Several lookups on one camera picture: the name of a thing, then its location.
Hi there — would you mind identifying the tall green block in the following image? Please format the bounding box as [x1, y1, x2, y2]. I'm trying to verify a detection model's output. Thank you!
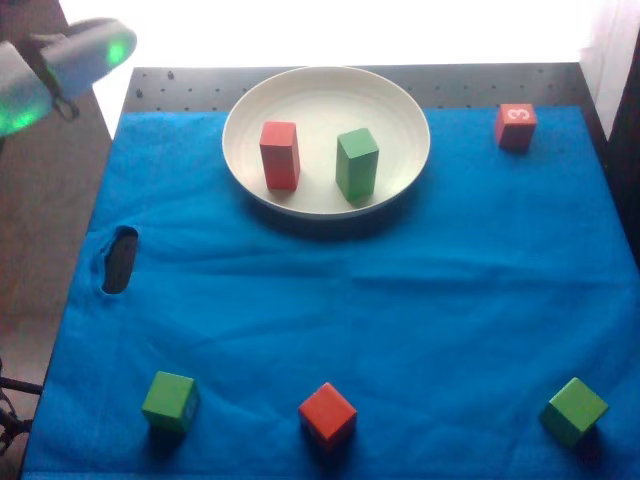
[335, 127, 380, 202]

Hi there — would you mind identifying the tall red block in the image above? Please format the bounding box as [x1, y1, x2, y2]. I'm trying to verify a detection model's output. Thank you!
[258, 120, 302, 191]

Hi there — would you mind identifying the white round plate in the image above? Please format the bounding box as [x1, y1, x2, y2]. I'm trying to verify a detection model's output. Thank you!
[222, 65, 432, 221]

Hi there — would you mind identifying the red cube front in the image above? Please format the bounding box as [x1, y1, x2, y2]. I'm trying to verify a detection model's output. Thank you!
[298, 382, 359, 454]

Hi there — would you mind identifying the green cube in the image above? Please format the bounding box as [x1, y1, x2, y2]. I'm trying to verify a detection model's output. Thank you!
[141, 370, 200, 434]
[540, 377, 610, 448]

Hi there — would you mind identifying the blue table cloth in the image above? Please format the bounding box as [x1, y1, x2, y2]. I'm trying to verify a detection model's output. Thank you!
[22, 107, 640, 480]

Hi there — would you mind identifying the red cube with number three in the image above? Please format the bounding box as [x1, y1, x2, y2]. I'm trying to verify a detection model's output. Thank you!
[494, 103, 538, 151]

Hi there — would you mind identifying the black tripod stand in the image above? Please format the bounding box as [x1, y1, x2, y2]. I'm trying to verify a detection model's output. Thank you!
[0, 357, 45, 456]

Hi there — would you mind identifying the white curtain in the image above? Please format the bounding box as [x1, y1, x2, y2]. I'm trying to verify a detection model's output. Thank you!
[579, 0, 640, 141]

